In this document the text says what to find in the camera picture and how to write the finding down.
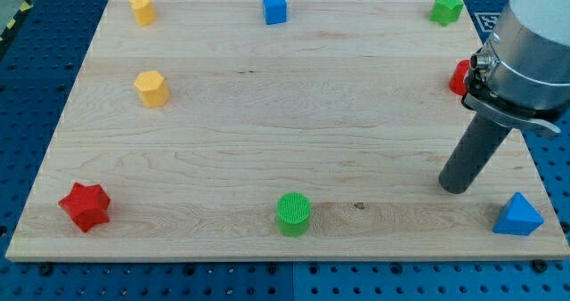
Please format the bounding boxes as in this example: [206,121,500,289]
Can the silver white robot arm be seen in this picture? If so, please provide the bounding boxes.
[462,0,569,139]

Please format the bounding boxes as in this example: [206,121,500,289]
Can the red block behind arm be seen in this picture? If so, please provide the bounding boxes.
[448,60,470,96]

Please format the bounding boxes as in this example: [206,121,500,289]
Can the green cylinder block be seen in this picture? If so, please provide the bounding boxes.
[276,192,312,237]

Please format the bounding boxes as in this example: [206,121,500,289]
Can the light wooden board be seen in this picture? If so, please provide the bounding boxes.
[6,0,569,262]

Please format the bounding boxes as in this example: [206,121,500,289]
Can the blue cube block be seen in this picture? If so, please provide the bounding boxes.
[262,0,287,25]

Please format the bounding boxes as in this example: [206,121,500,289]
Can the yellow hexagon block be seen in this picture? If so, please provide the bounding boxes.
[134,70,170,108]

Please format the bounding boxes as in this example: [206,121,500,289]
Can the yellow heart block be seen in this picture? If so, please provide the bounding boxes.
[128,0,156,26]

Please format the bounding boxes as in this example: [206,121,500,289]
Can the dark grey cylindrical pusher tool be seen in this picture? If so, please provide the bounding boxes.
[438,114,511,194]

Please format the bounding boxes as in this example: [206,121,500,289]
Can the red star block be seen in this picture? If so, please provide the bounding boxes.
[58,183,110,232]

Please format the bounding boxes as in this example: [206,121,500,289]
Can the green star block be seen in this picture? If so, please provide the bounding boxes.
[430,0,464,26]

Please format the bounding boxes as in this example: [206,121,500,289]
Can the black white fiducial marker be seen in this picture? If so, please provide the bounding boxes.
[472,12,501,42]

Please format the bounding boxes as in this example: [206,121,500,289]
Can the blue triangle block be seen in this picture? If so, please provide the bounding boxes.
[493,192,544,236]

